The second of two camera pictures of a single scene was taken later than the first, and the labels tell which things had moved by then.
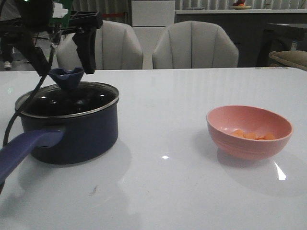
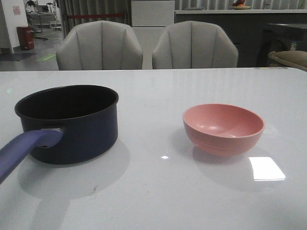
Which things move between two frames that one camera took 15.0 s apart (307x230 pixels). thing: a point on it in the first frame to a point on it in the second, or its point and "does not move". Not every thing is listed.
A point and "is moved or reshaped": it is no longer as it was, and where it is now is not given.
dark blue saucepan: (63, 126) does not move
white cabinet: (149, 18) does not move
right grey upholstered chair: (191, 44) does not move
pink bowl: (248, 132) is moved or reshaped
